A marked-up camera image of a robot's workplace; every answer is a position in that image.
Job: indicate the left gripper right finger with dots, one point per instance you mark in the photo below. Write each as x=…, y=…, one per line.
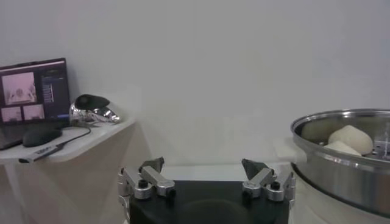
x=262, y=179

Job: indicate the white electric cooking pot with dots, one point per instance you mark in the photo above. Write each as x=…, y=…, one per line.
x=317, y=213

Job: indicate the stainless steel steamer basket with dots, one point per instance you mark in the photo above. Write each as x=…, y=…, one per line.
x=335, y=182

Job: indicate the black computer mouse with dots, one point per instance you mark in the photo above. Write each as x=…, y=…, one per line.
x=41, y=137

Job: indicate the chrome and black headset device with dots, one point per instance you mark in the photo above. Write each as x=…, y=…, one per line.
x=91, y=114

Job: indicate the white work table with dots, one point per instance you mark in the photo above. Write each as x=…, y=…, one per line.
x=207, y=172

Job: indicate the white steamed baozi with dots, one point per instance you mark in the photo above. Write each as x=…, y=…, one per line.
x=353, y=138
x=339, y=148

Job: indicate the grey usb hub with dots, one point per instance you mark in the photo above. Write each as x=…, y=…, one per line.
x=39, y=151

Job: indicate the black laptop beside mouse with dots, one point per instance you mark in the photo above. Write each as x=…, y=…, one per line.
x=30, y=91

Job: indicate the white side table with mouse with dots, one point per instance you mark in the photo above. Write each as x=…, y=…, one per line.
x=91, y=170

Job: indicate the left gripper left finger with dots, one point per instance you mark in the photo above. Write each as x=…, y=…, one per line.
x=155, y=179

